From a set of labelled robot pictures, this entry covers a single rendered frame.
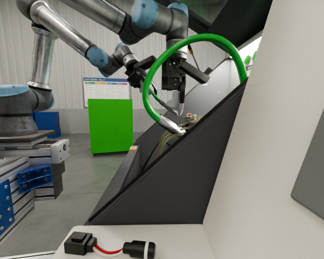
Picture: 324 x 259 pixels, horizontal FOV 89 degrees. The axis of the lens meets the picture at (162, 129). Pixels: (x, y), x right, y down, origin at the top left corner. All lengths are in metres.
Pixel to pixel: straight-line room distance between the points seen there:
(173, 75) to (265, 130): 0.42
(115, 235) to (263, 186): 0.22
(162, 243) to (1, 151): 0.86
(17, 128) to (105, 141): 3.09
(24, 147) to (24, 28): 7.67
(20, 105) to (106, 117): 3.00
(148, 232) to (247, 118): 0.23
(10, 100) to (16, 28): 7.68
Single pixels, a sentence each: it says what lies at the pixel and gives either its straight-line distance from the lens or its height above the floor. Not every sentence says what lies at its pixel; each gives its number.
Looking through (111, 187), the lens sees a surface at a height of 0.95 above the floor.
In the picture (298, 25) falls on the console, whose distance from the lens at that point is 0.25.
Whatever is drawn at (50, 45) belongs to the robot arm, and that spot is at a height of 1.48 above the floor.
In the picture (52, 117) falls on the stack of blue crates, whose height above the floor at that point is 0.71.
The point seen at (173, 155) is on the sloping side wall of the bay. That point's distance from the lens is 0.27.
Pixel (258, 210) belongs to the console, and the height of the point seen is 1.08.
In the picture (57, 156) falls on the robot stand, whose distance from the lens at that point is 0.91.
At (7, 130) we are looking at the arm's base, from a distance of 0.97.
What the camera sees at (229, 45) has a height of 1.30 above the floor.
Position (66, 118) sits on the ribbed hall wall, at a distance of 7.58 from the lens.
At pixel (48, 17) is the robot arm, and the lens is 0.94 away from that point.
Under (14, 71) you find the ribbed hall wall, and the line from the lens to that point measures 8.38.
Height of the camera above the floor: 1.18
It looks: 9 degrees down
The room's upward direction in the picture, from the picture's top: straight up
